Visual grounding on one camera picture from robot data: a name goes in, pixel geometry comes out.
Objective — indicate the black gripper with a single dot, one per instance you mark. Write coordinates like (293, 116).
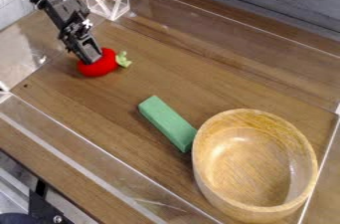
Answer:
(70, 17)

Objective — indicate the red plush tomato toy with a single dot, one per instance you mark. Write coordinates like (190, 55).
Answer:
(110, 62)

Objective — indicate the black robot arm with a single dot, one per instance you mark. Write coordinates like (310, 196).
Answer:
(70, 17)

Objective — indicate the green rectangular block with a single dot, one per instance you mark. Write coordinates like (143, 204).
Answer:
(169, 122)

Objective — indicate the wooden bowl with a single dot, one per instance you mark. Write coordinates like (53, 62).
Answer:
(255, 165)

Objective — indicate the clear acrylic corner bracket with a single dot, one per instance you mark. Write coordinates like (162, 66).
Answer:
(111, 9)

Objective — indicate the clear acrylic enclosure walls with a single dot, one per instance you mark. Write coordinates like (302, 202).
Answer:
(75, 130)

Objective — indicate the black clamp mount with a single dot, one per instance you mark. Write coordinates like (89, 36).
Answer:
(42, 210)

